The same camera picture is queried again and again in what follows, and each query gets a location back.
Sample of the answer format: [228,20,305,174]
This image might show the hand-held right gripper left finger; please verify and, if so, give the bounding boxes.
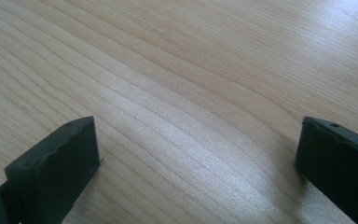
[0,116,101,224]

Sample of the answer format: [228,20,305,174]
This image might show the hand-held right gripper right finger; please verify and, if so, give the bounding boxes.
[295,116,358,224]

